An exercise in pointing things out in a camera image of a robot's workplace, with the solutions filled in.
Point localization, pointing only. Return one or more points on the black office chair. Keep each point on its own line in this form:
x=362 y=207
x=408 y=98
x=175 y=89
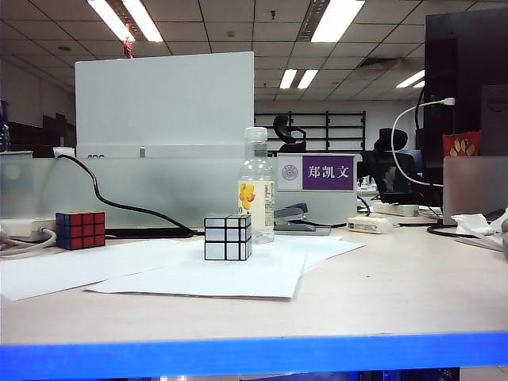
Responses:
x=381 y=166
x=282 y=127

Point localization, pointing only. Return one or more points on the blue table edge strip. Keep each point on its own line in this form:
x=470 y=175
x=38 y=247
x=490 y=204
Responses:
x=254 y=355

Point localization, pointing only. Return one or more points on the grey stapler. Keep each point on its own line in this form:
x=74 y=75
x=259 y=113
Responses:
x=293 y=212

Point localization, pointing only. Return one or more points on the white power strip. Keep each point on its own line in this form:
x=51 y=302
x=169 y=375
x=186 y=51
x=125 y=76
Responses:
x=24 y=228
x=397 y=208

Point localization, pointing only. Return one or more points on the fluorescent ceiling light panel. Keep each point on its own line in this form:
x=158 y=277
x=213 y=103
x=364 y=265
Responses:
x=131 y=20
x=335 y=20
x=412 y=78
x=297 y=78

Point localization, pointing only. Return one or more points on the frosted glass desk partition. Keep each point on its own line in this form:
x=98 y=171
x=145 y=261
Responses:
x=158 y=190

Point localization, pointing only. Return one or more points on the red and gold packet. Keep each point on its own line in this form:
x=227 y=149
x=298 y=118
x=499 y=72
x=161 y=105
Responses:
x=462 y=145

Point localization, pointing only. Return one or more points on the grey Dell monitor back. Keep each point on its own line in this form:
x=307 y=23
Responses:
x=495 y=119

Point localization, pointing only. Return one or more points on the white plug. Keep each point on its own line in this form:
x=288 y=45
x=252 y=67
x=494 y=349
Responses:
x=63 y=151

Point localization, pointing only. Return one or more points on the blue patterned object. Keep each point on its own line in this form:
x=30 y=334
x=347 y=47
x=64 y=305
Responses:
x=3 y=131

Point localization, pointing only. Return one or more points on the black shelving rack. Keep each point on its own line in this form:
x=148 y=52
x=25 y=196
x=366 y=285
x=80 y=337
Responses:
x=341 y=127

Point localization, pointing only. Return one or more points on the white monitor back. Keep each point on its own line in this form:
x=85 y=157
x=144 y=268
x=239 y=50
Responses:
x=162 y=103

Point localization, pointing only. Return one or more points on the white power adapter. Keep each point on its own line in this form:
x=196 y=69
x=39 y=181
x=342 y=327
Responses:
x=369 y=225

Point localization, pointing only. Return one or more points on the silver mirror cube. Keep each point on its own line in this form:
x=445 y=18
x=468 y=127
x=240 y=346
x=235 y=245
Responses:
x=226 y=246

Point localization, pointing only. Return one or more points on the dark wooden cabinet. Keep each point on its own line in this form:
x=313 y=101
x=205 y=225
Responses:
x=51 y=133

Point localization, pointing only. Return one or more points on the grey frosted panel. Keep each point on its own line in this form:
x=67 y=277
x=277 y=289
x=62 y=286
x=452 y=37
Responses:
x=474 y=186

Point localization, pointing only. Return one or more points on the black monitor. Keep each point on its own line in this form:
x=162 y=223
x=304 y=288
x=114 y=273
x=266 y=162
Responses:
x=468 y=59

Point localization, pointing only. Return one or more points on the purple and white name plate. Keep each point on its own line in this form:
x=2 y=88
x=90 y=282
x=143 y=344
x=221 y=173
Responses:
x=327 y=172

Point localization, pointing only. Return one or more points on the white paper sheet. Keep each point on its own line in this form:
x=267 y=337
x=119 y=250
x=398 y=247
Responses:
x=329 y=248
x=59 y=270
x=218 y=278

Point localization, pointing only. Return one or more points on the red Chinese knot ornament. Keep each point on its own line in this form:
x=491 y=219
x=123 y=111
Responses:
x=128 y=45

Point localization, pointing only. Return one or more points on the clear plastic bottle yellow label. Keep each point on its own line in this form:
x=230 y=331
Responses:
x=256 y=166

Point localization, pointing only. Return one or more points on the colourful Rubik's cube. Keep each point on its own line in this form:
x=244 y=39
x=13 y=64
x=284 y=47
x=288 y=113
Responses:
x=81 y=232

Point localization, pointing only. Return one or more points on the crumpled white tissue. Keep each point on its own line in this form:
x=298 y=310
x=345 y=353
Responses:
x=472 y=226

